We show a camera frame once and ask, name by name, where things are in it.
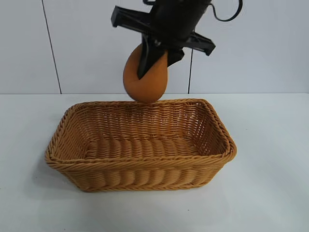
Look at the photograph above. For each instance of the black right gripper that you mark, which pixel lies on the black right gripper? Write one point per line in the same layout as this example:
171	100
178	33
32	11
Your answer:
178	21

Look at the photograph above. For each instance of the woven wicker basket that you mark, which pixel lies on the woven wicker basket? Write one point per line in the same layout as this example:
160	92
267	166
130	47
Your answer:
144	157

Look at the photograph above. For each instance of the brown bread bun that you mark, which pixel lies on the brown bread bun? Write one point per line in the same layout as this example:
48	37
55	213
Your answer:
144	89

